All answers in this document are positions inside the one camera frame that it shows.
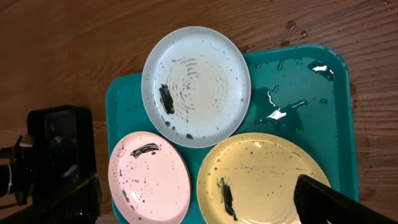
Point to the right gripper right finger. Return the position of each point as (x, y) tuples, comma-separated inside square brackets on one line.
[(317, 203)]

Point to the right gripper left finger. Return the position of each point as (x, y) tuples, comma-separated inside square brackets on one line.
[(80, 203)]

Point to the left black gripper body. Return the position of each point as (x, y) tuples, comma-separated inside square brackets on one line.
[(16, 174)]

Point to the pink white plate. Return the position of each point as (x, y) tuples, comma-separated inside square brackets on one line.
[(148, 179)]

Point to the light blue plate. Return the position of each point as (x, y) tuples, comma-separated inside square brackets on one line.
[(196, 87)]

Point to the black water tray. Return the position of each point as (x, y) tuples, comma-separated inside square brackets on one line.
[(64, 149)]

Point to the teal plastic tray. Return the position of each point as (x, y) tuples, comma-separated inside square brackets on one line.
[(309, 80)]

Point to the yellow plate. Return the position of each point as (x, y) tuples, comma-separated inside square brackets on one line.
[(251, 177)]

